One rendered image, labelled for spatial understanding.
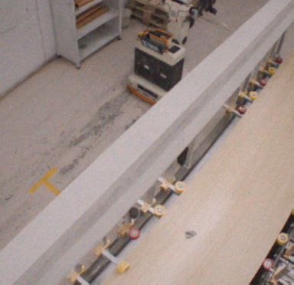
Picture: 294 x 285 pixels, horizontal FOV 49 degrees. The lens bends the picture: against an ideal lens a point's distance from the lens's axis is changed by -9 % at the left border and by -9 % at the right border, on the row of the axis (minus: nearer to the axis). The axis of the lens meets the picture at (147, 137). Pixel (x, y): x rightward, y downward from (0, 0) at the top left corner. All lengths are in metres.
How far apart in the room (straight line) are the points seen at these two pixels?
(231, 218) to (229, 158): 0.53
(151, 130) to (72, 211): 0.27
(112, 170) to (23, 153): 3.25
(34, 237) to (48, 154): 3.20
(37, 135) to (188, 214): 2.23
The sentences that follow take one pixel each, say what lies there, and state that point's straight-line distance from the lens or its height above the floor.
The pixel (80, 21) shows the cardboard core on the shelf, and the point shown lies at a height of 0.59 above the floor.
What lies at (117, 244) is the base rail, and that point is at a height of 0.70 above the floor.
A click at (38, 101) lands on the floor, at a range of 4.46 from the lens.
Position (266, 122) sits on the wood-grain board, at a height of 0.90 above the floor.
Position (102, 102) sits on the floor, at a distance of 4.30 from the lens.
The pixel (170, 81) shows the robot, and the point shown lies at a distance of 3.89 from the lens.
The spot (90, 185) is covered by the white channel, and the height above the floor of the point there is 2.46.
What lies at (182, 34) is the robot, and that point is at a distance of 3.98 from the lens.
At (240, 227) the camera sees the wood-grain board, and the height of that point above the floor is 0.90.
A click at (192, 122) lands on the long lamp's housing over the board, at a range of 0.97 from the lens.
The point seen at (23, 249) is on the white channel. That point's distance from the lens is 0.71.
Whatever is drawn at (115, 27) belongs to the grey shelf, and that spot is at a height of 0.18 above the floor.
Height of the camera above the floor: 3.10
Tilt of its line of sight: 52 degrees down
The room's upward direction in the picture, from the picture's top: 4 degrees clockwise
